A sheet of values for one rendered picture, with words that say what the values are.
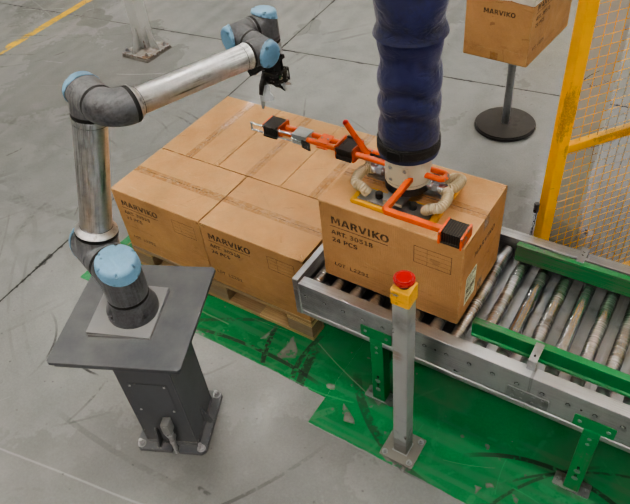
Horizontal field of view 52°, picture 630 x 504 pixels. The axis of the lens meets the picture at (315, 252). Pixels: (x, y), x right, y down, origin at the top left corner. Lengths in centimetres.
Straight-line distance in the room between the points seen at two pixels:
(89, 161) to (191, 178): 128
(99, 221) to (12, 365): 146
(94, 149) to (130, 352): 72
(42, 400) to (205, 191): 127
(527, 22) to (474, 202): 167
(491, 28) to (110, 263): 261
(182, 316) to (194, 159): 132
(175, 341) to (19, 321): 160
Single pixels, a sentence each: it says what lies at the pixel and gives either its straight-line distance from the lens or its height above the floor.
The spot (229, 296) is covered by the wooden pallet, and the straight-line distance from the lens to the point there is 344.
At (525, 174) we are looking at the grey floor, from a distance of 422.
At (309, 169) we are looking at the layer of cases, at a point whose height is 54.
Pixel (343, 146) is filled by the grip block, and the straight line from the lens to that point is 250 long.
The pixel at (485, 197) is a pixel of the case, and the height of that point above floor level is 95.
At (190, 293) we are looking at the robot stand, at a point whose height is 75.
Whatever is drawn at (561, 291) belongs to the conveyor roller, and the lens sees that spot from 275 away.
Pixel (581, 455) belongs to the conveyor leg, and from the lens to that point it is 267.
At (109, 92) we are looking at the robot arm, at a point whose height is 160.
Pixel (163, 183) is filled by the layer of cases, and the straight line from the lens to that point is 345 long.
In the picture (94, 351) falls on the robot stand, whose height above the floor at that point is 75.
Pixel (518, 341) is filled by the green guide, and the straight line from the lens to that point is 245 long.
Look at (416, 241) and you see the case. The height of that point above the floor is 91.
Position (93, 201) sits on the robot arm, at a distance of 230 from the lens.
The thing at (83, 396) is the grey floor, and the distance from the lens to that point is 335.
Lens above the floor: 252
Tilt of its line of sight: 43 degrees down
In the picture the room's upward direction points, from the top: 7 degrees counter-clockwise
